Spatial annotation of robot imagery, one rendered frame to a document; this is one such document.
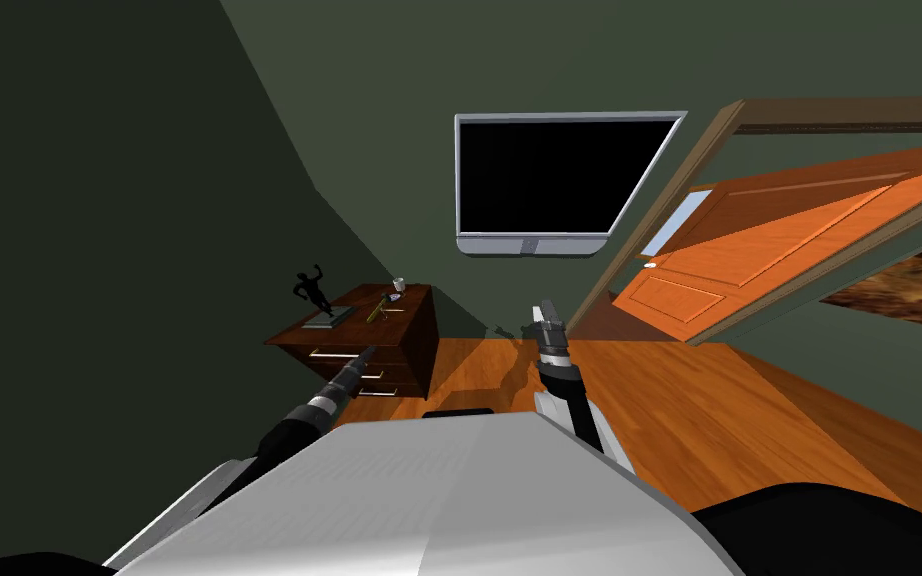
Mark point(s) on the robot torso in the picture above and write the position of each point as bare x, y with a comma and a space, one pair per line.
429, 504

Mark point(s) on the dark brown wooden dresser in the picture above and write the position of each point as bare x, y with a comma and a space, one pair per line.
397, 344

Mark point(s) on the brown wall picture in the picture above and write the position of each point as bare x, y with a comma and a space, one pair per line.
909, 288

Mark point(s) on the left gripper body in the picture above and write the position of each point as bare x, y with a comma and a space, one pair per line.
352, 378

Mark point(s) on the orange wooden door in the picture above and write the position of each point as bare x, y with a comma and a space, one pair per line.
781, 240

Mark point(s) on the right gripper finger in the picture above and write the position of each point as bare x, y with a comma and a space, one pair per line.
554, 313
539, 314

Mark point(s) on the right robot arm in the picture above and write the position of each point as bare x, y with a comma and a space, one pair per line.
571, 400

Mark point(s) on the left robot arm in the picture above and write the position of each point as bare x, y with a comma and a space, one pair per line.
293, 436

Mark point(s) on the grey framed black television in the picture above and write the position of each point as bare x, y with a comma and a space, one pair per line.
541, 176

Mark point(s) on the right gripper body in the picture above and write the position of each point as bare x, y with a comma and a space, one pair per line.
550, 341

